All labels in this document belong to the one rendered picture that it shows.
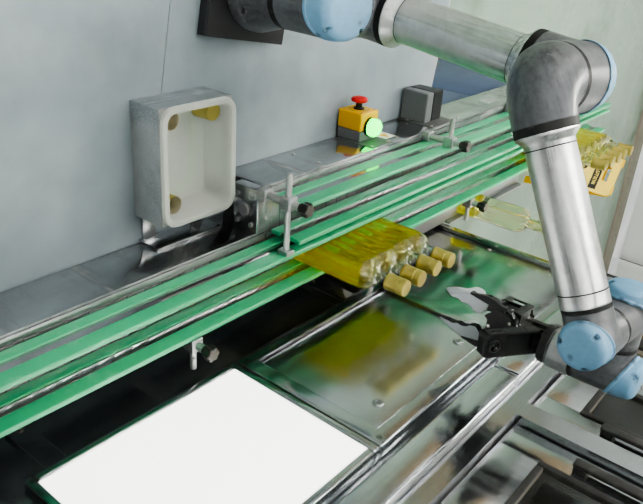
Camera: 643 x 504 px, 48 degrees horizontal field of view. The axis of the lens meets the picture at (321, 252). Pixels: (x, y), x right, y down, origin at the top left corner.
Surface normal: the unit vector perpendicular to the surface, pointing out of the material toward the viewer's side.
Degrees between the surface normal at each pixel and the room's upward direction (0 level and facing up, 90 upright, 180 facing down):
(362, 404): 90
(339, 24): 9
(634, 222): 90
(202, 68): 0
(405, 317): 90
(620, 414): 90
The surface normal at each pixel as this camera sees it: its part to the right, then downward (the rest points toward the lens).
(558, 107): 0.14, -0.03
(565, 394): 0.07, -0.89
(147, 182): -0.64, 0.30
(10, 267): 0.77, 0.33
